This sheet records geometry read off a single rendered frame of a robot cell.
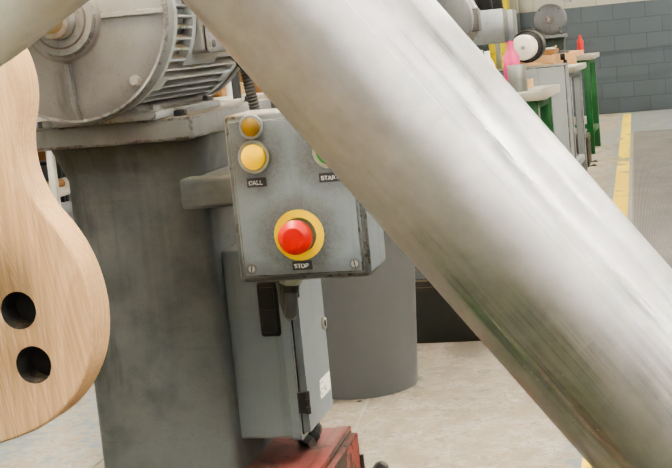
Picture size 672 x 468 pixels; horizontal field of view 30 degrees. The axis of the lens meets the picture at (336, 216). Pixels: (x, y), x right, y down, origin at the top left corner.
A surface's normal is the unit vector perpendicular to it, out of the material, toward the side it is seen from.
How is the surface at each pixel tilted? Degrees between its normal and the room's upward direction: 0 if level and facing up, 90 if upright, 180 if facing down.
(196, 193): 90
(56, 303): 89
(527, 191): 74
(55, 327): 89
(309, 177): 90
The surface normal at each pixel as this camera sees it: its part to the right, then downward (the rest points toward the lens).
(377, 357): 0.33, 0.15
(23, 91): 0.97, -0.01
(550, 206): 0.29, -0.25
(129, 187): -0.23, 0.15
